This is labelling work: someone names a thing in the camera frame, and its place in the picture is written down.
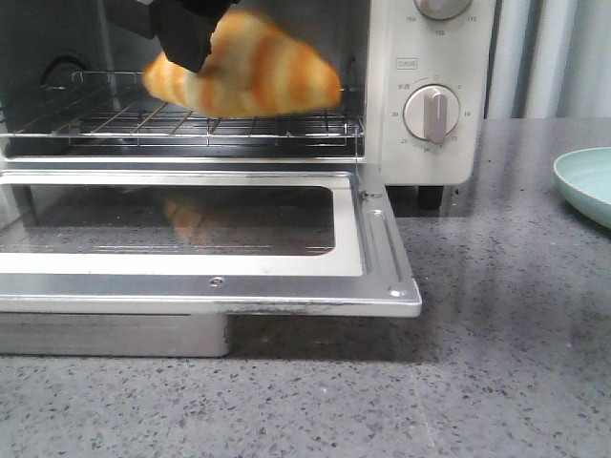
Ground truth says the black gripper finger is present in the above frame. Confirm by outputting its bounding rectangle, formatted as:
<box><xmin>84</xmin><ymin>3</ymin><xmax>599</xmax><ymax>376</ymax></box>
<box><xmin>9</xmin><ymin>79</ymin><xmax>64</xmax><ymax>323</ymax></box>
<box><xmin>158</xmin><ymin>0</ymin><xmax>228</xmax><ymax>73</ymax></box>

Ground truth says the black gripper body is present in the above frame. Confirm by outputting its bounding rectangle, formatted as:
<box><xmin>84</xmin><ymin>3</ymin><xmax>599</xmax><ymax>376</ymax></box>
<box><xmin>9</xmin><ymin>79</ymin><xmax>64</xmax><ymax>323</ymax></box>
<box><xmin>104</xmin><ymin>0</ymin><xmax>158</xmax><ymax>39</ymax></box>

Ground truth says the golden croissant bread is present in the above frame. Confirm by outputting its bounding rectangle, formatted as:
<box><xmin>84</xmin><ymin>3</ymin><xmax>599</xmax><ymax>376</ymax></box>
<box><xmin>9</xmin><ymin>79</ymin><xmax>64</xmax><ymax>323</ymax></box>
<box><xmin>142</xmin><ymin>10</ymin><xmax>342</xmax><ymax>118</ymax></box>

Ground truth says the oven glass door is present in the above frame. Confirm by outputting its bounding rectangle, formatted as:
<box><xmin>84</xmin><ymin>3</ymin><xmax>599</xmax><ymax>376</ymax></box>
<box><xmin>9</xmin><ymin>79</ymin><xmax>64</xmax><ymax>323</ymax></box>
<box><xmin>0</xmin><ymin>169</ymin><xmax>423</xmax><ymax>358</ymax></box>

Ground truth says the cream toaster oven body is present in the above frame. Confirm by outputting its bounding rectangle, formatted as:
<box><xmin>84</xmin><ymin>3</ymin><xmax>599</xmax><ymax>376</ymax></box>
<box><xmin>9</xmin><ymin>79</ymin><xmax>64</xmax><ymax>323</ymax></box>
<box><xmin>1</xmin><ymin>1</ymin><xmax>495</xmax><ymax>186</ymax></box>

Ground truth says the black right oven foot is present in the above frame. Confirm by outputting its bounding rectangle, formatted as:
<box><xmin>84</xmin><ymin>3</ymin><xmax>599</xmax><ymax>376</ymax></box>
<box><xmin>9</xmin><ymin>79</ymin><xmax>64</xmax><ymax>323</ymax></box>
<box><xmin>417</xmin><ymin>185</ymin><xmax>444</xmax><ymax>211</ymax></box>

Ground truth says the beige temperature knob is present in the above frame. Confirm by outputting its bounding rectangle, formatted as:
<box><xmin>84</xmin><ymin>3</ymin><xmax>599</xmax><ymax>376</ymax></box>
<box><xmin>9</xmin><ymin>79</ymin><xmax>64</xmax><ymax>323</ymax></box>
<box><xmin>414</xmin><ymin>0</ymin><xmax>472</xmax><ymax>20</ymax></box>

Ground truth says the beige timer knob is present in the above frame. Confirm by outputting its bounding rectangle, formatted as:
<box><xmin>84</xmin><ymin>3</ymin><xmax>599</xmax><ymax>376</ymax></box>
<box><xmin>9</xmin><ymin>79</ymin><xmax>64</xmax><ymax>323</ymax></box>
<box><xmin>403</xmin><ymin>85</ymin><xmax>460</xmax><ymax>145</ymax></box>

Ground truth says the grey curtain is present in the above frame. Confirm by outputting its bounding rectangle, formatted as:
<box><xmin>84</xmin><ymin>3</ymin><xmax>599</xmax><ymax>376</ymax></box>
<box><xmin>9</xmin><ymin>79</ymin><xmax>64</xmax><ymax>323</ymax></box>
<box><xmin>485</xmin><ymin>1</ymin><xmax>610</xmax><ymax>119</ymax></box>

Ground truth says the mint green plate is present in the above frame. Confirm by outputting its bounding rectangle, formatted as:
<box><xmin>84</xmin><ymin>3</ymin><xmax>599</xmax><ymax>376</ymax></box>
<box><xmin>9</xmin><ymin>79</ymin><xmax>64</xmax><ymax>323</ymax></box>
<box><xmin>553</xmin><ymin>147</ymin><xmax>611</xmax><ymax>229</ymax></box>

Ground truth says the metal wire oven rack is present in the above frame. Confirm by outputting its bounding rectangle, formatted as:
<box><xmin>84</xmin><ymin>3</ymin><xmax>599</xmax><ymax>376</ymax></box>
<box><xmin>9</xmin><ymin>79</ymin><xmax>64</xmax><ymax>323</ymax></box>
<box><xmin>1</xmin><ymin>71</ymin><xmax>365</xmax><ymax>148</ymax></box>

